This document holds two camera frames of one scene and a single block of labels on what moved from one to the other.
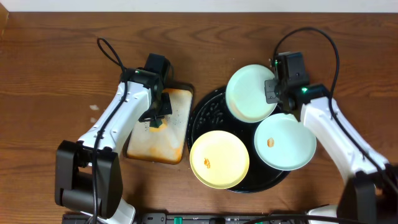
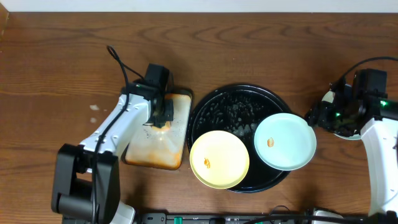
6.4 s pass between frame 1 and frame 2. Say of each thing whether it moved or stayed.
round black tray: stayed
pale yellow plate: stayed
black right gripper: moved
